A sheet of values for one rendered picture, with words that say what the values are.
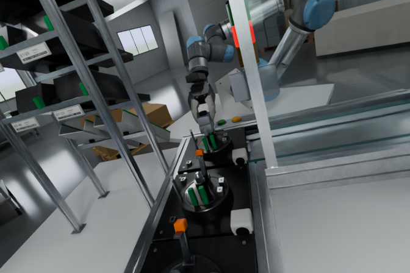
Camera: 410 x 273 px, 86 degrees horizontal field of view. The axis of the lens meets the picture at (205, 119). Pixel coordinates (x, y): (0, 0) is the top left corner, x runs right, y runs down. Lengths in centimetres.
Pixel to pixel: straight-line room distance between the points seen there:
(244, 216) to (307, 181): 27
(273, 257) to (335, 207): 27
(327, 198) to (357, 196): 7
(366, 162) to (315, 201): 17
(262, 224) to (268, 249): 5
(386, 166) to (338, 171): 12
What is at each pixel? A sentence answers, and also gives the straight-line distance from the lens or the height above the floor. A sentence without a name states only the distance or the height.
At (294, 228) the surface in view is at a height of 86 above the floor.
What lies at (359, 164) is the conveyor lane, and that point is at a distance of 74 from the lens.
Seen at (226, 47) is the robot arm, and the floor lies 128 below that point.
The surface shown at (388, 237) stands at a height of 86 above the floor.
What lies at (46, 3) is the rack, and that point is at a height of 152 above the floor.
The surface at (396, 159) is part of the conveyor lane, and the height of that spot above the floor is 93.
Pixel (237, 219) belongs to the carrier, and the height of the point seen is 99.
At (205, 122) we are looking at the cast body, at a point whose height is 109.
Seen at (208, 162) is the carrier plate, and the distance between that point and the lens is 76.
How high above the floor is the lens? 138
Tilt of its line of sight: 22 degrees down
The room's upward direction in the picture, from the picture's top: 18 degrees counter-clockwise
